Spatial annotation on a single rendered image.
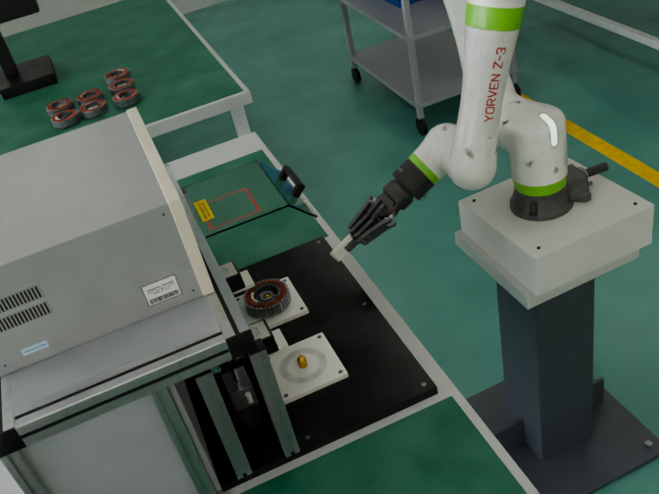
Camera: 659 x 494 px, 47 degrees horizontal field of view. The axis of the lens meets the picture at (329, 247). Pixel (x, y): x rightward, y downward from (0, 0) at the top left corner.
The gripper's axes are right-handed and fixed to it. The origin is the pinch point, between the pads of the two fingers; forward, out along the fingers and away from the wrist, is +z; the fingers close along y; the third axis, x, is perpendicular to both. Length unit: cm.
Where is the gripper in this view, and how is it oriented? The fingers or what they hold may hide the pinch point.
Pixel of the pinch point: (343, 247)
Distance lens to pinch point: 183.4
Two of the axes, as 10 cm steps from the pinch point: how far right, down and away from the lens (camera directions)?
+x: -6.1, -5.1, -6.1
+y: -3.6, -5.0, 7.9
